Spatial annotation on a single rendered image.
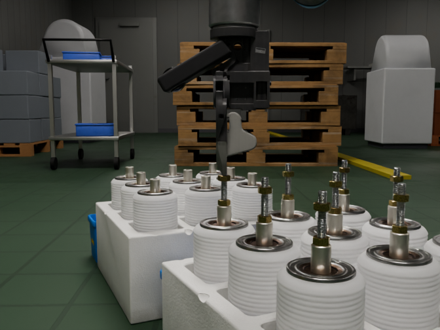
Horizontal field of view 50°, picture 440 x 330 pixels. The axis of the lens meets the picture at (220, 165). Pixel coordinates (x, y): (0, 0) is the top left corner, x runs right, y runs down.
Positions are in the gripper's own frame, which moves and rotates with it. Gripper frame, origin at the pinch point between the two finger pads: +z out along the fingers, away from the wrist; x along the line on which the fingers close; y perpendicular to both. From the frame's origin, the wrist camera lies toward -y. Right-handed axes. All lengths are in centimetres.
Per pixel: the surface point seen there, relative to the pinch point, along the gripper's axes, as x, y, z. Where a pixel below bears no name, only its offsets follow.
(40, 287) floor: 38, -44, 34
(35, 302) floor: 29, -42, 34
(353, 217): 6.5, 22.4, 9.6
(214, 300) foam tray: -12.3, -0.5, 16.4
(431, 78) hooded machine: 457, 225, -42
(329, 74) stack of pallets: 292, 78, -35
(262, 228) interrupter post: -11.5, 5.7, 7.0
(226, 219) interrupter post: -1.0, 1.1, 8.2
